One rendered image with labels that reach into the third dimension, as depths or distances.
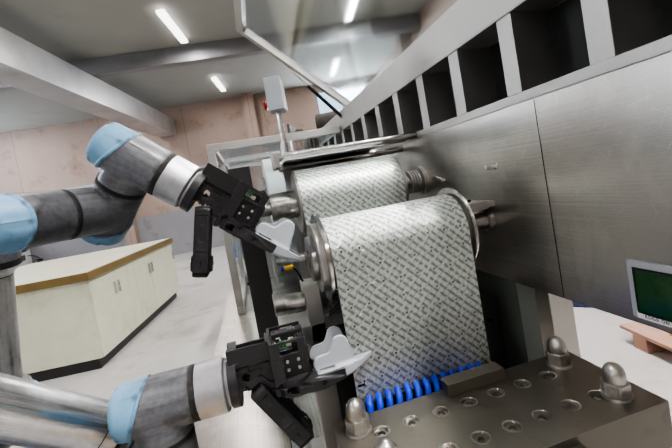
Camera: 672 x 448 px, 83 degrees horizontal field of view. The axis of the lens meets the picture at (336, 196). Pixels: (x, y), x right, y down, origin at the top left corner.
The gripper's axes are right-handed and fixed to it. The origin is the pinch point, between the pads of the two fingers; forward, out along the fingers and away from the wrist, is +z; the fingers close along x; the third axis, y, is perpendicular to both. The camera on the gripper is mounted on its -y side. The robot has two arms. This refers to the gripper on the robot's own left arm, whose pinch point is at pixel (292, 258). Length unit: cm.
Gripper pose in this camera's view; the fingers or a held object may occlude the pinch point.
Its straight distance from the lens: 66.3
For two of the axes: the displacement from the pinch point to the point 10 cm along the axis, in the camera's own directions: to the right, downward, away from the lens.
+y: 4.8, -8.7, 1.1
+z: 8.5, 5.0, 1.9
